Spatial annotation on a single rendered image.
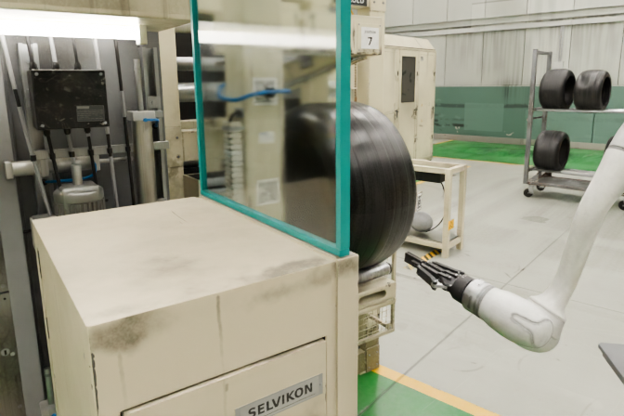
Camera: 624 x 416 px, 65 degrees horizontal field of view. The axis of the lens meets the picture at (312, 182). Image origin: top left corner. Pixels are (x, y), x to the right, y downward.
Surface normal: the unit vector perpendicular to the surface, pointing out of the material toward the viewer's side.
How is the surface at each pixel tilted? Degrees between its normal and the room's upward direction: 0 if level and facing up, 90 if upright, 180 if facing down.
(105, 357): 90
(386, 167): 68
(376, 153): 59
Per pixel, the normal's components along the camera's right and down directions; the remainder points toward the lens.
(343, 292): 0.57, 0.15
